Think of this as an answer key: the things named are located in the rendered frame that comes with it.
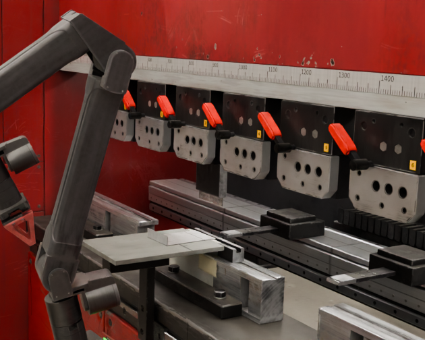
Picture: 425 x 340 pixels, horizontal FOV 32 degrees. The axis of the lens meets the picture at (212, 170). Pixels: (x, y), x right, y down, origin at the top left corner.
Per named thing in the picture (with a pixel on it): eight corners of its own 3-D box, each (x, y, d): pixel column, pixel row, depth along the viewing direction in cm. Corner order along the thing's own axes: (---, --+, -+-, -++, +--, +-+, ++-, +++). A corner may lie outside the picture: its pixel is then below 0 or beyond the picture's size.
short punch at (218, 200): (195, 198, 176) (196, 158, 175) (202, 197, 177) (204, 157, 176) (218, 206, 168) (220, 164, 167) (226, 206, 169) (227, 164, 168)
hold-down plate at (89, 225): (56, 222, 234) (56, 212, 233) (73, 220, 237) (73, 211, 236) (96, 245, 209) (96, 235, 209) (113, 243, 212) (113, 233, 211)
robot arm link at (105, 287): (37, 253, 134) (46, 272, 127) (99, 236, 138) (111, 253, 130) (51, 312, 138) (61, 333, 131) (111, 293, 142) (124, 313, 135)
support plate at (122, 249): (80, 244, 167) (80, 239, 167) (183, 231, 181) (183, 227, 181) (115, 266, 152) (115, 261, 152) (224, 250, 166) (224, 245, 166)
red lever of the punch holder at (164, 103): (156, 94, 174) (171, 124, 169) (172, 94, 176) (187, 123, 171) (154, 99, 175) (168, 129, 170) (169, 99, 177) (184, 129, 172)
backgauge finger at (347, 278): (312, 280, 148) (313, 256, 148) (405, 264, 162) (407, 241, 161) (353, 299, 138) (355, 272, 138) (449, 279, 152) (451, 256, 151)
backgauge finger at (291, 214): (208, 235, 180) (209, 215, 179) (293, 224, 194) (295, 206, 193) (236, 247, 170) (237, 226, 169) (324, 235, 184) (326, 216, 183)
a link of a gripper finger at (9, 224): (44, 231, 171) (25, 196, 168) (48, 239, 164) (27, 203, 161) (17, 246, 169) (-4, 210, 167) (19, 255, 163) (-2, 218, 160)
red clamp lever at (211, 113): (202, 101, 157) (220, 135, 152) (218, 100, 159) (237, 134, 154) (198, 107, 158) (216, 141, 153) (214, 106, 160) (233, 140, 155)
